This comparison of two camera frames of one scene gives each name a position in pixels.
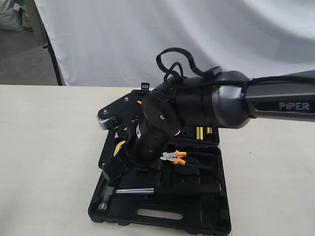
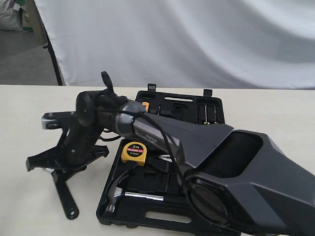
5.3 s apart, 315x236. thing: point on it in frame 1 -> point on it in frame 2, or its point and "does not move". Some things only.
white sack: (10, 18) does not move
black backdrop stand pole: (49, 46) does not move
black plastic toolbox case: (185, 189) does not move
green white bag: (27, 24) does not move
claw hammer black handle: (209, 189) -> (115, 193)
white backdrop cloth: (113, 43) does not move
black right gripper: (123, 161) -> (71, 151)
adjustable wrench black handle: (108, 149) -> (71, 209)
